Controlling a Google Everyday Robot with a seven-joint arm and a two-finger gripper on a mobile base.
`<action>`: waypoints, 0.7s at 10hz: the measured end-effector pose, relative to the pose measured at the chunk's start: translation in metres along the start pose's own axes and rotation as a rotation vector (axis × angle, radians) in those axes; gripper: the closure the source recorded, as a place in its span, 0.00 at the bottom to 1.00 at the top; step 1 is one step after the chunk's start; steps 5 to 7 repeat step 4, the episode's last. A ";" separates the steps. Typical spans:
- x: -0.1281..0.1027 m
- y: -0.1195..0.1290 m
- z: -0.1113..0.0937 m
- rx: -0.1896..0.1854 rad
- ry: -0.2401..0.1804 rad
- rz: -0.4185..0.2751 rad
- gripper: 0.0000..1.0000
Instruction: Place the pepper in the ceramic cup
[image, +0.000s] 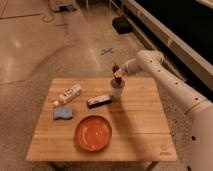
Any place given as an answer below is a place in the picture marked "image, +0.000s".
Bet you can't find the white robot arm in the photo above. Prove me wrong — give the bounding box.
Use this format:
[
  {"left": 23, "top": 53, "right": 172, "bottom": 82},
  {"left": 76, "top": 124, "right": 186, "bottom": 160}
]
[{"left": 122, "top": 50, "right": 213, "bottom": 171}]

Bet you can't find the white ceramic cup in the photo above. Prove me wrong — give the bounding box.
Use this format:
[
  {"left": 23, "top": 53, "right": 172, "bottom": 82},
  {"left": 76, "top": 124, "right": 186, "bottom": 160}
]
[{"left": 110, "top": 79, "right": 125, "bottom": 99}]

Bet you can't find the black box on floor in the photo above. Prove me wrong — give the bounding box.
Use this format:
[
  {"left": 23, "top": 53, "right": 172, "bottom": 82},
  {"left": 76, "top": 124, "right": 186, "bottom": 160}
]
[{"left": 112, "top": 16, "right": 132, "bottom": 34}]

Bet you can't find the black and white eraser block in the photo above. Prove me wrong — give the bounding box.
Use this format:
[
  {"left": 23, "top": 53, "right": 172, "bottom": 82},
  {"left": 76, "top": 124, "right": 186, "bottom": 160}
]
[{"left": 87, "top": 95, "right": 111, "bottom": 109}]

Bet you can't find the wooden table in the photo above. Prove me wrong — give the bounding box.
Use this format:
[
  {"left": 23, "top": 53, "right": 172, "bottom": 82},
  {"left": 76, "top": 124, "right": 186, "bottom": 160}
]
[{"left": 26, "top": 78, "right": 177, "bottom": 162}]

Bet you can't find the white plastic bottle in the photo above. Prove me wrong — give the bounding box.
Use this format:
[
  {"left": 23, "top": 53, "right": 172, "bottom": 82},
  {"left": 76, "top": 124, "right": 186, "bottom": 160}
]
[{"left": 53, "top": 84, "right": 82, "bottom": 107}]

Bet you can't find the orange plate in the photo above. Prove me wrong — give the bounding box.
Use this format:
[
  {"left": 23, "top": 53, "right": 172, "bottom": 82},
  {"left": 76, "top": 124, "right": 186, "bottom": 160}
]
[{"left": 75, "top": 115, "right": 112, "bottom": 152}]

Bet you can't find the blue sponge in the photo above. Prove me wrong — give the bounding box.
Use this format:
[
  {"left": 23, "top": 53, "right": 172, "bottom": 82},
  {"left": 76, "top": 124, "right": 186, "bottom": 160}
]
[{"left": 53, "top": 108, "right": 73, "bottom": 120}]

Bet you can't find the grey device on floor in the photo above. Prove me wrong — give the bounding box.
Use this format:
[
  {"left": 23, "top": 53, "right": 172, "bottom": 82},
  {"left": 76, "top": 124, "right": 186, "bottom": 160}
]
[{"left": 49, "top": 0, "right": 76, "bottom": 12}]

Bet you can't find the long white wall bench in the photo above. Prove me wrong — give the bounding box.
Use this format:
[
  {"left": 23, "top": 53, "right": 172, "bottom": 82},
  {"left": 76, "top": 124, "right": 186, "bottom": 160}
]
[{"left": 109, "top": 0, "right": 213, "bottom": 91}]

